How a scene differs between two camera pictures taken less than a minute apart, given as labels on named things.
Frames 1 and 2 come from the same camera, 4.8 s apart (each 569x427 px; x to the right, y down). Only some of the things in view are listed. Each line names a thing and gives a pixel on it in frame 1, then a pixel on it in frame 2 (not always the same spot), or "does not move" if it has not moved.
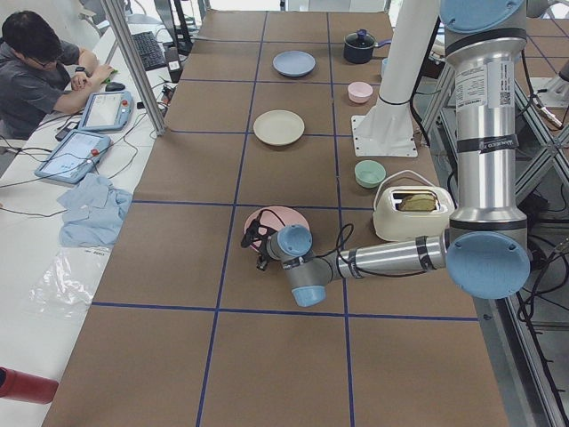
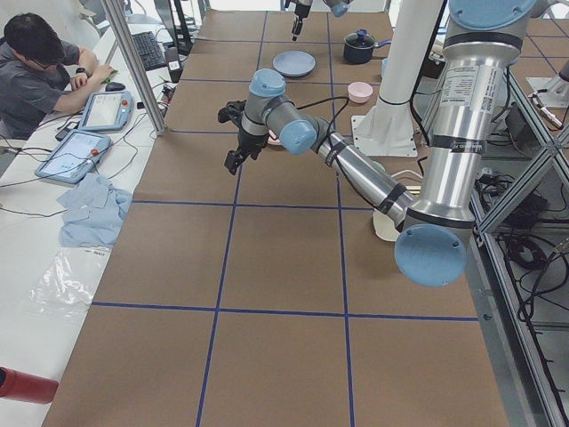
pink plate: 276,218 to 272,139
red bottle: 28,387 does not move
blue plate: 294,63 does not move
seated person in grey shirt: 41,76 does not move
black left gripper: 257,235 to 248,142
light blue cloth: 93,212 does not move
